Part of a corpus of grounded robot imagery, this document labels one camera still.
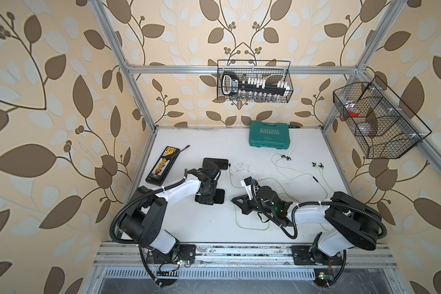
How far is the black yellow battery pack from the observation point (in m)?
0.96

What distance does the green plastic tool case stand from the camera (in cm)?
110

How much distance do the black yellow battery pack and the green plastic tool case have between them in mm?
478
